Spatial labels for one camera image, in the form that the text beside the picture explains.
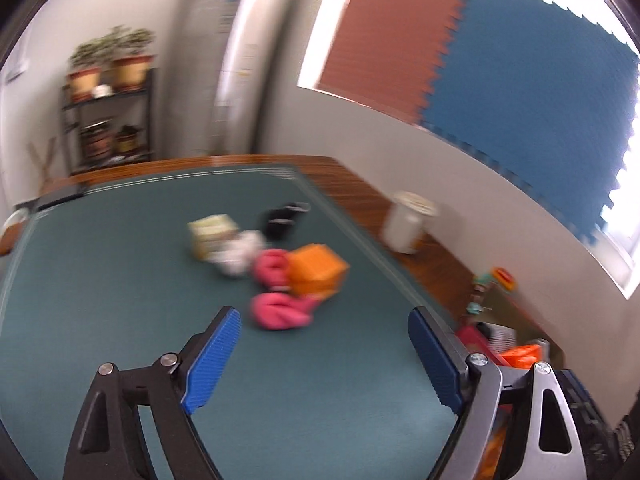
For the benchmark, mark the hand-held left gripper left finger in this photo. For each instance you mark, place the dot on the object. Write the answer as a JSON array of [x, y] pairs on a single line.
[[212, 360]]

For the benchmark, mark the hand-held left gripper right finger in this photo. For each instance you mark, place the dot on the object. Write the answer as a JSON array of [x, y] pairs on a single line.
[[432, 360]]

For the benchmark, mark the red storage box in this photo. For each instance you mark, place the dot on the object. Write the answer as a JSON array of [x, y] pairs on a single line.
[[472, 337]]

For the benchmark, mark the pink cloth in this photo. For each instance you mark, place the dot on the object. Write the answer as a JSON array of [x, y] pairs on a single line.
[[280, 311], [270, 267]]

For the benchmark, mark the white cloth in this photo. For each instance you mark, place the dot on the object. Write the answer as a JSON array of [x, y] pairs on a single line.
[[240, 252]]

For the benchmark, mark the beige box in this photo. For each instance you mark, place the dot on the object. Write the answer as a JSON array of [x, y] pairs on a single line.
[[210, 235]]

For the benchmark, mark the orange box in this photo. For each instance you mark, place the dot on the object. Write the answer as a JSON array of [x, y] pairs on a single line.
[[317, 270]]

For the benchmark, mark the black cloth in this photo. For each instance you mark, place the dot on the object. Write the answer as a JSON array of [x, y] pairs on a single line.
[[280, 222]]

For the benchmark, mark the colourful toy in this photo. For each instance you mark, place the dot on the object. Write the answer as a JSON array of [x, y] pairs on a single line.
[[492, 290]]

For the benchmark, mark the green desk mat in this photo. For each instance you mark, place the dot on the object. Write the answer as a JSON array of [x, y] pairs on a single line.
[[125, 285]]

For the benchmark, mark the white bin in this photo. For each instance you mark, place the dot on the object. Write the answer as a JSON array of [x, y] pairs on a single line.
[[405, 225]]

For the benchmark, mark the black crate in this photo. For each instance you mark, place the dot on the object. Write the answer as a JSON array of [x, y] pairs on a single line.
[[590, 420]]

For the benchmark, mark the black case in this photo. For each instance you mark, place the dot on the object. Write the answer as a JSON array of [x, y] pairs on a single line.
[[62, 195]]

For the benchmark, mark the black shelf rack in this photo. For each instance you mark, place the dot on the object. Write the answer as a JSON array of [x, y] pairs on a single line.
[[147, 120]]

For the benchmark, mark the blue foam mat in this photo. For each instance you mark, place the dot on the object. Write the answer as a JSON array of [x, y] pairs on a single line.
[[530, 90]]

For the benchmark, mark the small white shelf ornament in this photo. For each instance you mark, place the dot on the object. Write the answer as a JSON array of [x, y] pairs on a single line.
[[102, 91]]

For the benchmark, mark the white refrigerator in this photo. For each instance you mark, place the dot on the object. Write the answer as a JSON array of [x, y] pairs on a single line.
[[230, 60]]

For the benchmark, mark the potted plant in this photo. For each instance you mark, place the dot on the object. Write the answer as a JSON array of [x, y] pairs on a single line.
[[131, 62], [85, 77]]

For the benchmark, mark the red foam mat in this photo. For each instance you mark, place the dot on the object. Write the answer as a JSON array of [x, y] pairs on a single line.
[[390, 45]]

